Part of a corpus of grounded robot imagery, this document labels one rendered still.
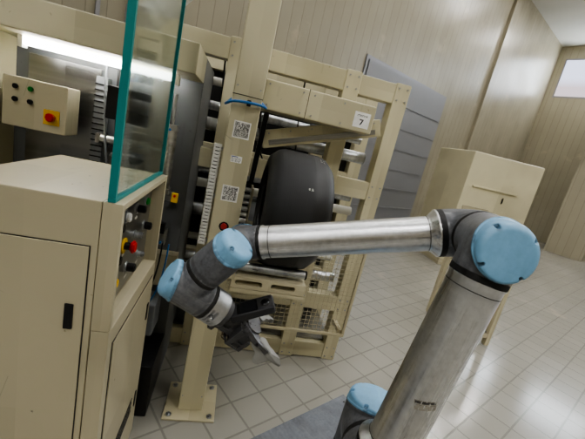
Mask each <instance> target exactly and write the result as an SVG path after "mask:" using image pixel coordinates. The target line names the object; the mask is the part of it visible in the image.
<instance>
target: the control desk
mask: <svg viewBox="0 0 585 439"><path fill-rule="evenodd" d="M110 175H111V165H110V164H105V163H100V162H96V161H91V160H87V159H79V158H74V157H70V156H65V155H56V156H50V157H45V158H39V159H28V160H23V161H17V162H11V163H6V164H0V439H128V438H129V435H130V433H131V429H132V423H133V416H134V410H135V404H136V398H137V392H138V379H139V373H140V367H141V361H142V354H143V348H144V342H145V330H146V324H147V318H148V311H149V305H150V298H151V287H152V281H153V275H154V268H155V262H156V261H155V259H156V256H157V250H158V238H159V232H160V226H161V219H162V213H163V207H164V201H165V188H166V182H167V175H163V174H162V175H160V176H159V177H157V178H155V179H154V180H152V181H151V182H149V183H148V184H146V185H144V186H142V187H140V188H139V189H137V190H136V191H135V192H133V193H131V194H129V195H128V196H126V197H124V198H123V199H121V200H120V201H118V202H117V203H111V202H108V201H107V200H108V192H109V184H110Z"/></svg>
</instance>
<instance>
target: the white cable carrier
mask: <svg viewBox="0 0 585 439"><path fill-rule="evenodd" d="M220 147H221V148H220ZM221 151H223V147H222V144H218V143H214V147H213V152H212V153H213V155H212V162H211V168H210V171H209V177H208V178H209V179H208V182H207V188H206V193H205V194H206V196H205V202H204V209H203V212H202V219H201V225H200V228H199V235H198V244H203V245H204V244H205V242H206V241H207V238H206V235H207V229H208V224H209V219H210V213H211V209H212V200H213V198H214V197H215V193H214V190H215V184H216V178H217V174H218V169H219V160H220V153H221Z"/></svg>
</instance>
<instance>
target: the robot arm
mask: <svg viewBox="0 0 585 439"><path fill-rule="evenodd" d="M425 251H428V252H430V253H432V254H433V255H434V256H435V257H453V258H452V260H451V262H450V264H449V266H448V270H447V273H446V275H445V277H444V279H443V281H442V282H441V284H440V287H439V289H438V291H437V293H436V295H435V296H434V299H433V301H432V303H431V305H430V307H429V309H428V310H427V313H426V315H425V317H424V319H423V321H422V323H421V324H420V327H419V329H418V331H417V334H416V336H415V337H414V340H413V342H412V344H411V346H410V348H409V349H408V351H407V354H406V356H405V358H404V360H403V362H402V363H401V365H400V368H399V370H398V372H397V374H396V376H395V377H394V379H393V382H392V384H391V386H390V388H389V390H388V391H386V390H385V389H383V388H381V387H378V386H376V385H373V384H370V383H362V382H361V383H356V384H354V385H352V387H351V388H350V390H349V393H348V394H347V396H346V402H345V405H344V408H343V410H342V414H341V417H340V421H339V424H338V427H337V430H336V433H335V436H334V438H333V439H427V436H428V434H429V433H430V431H431V429H432V427H433V425H434V424H435V422H436V420H437V418H438V416H439V414H440V412H441V411H442V409H443V407H444V405H445V404H446V402H447V399H448V397H449V396H450V395H451V393H452V391H453V389H454V386H455V385H456V383H457V381H458V380H459V378H460V376H461V374H462V372H463V370H464V368H465V367H466V366H467V363H468V361H469V359H470V357H471V356H472V354H473V352H474V350H475V348H476V347H477V345H478V343H479V341H480V339H481V337H482V336H483V334H484V332H485V330H486V328H487V327H488V324H489V322H490V321H491V319H492V318H493V316H494V313H495V311H496V309H497V308H498V306H499V305H500V303H501V300H502V299H503V297H504V295H505V294H507V293H508V291H509V289H510V288H511V286H512V285H513V284H515V283H518V282H519V281H520V280H525V279H526V278H528V277H529V276H530V275H531V274H532V273H533V272H534V270H535V269H536V268H537V266H538V263H539V260H540V246H539V243H538V241H537V238H536V237H535V235H534V234H533V233H532V232H531V231H530V230H529V229H528V228H527V227H526V226H524V225H523V224H521V223H519V222H518V221H516V220H514V219H510V218H508V217H502V216H499V215H496V214H493V213H490V212H487V211H482V210H474V209H449V208H448V209H434V210H432V211H431V212H430V213H429V214H428V215H427V216H420V217H406V218H391V219H362V220H347V221H332V222H317V223H302V224H287V225H272V226H264V225H259V226H252V225H249V224H238V225H236V226H233V227H232V228H226V229H225V230H223V231H221V232H219V233H218V234H217V235H216V236H215V237H214V238H213V239H212V240H211V241H210V242H208V243H207V244H206V245H205V246H204V247H202V248H201V249H200V250H199V251H198V252H196V253H195V254H194V255H193V256H192V257H191V258H190V259H189V260H188V261H187V262H184V261H183V260H181V259H177V260H174V261H173V262H172V263H171V264H170V266H168V267H167V268H166V270H165V271H164V273H163V275H162V277H161V278H160V281H159V283H158V294H159V295H160V296H162V297H163V298H165V299H166V300H167V301H168V302H171V303H172V304H174V305H175V306H177V307H179V308H181V309H183V310H184V311H186V312H187V313H188V314H190V315H192V316H194V317H195V318H197V319H199V320H200V321H202V322H204V323H205V324H206V325H207V328H209V329H211V330H212V329H214V328H217V329H218V330H220V331H222V333H223V334H222V335H223V337H222V336H221V338H222V339H223V340H224V341H225V345H227V346H229V347H230V348H233V349H234V350H236V351H238V352H239V351H240V350H242V349H243V348H246V347H248V346H249V345H250V344H251V343H250V341H251V342H252V349H253V350H254V352H255V353H254V356H253V358H252V361H253V363H254V364H260V363H263V362H266V361H271V362H272V363H273V364H275V365H276V366H278V367H279V366H280V360H279V356H277V355H276V354H275V352H274V350H273V349H272V348H271V347H270V346H269V344H268V342H267V340H266V338H263V337H260V336H259V334H260V333H261V332H262V331H261V328H260V323H261V322H269V323H272V322H273V318H272V317H271V316H270V315H269V314H274V313H275V312H276V309H275V305H274V300H273V297H272V295H271V294H269V295H266V296H262V297H259V298H256V299H252V300H248V301H242V302H239V303H235V304H234V301H232V296H231V295H230V294H229V293H227V292H226V291H225V290H224V289H222V288H221V287H219V285H220V284H221V283H222V282H223V281H225V280H226V279H228V278H229V277H230V276H231V275H233V274H234V273H235V272H237V271H238V270H239V269H240V268H241V267H244V266H245V265H246V264H247V263H248V261H249V260H264V259H266V258H286V257H306V256H326V255H346V254H366V253H405V252H425ZM226 335H227V340H226Z"/></svg>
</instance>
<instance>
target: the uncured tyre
mask: <svg viewBox="0 0 585 439"><path fill-rule="evenodd" d="M320 159H321V160H323V161H325V160H324V159H322V158H320V157H318V156H314V155H311V154H306V153H303V152H299V153H298V152H295V151H291V150H287V149H281V150H277V151H276V152H274V153H273V154H271V155H270V156H269V158H268V160H267V163H266V167H265V170H264V172H263V175H262V178H261V181H260V185H259V192H258V197H257V201H256V206H255V211H254V216H253V223H252V225H253V226H259V225H264V226H272V225H287V224H302V223H317V222H331V219H332V214H333V202H334V178H333V172H332V170H331V168H330V167H329V165H328V164H327V162H326V161H325V162H326V165H325V164H323V163H320ZM309 186H310V187H314V188H315V189H314V193H313V192H308V187H309ZM318 257H319V256H306V257H286V258H266V259H264V260H257V261H258V262H259V263H261V264H264V265H269V266H276V267H286V268H291V269H297V270H298V269H304V268H306V267H308V266H309V265H311V264H312V263H313V262H314V261H316V259H317V258H318Z"/></svg>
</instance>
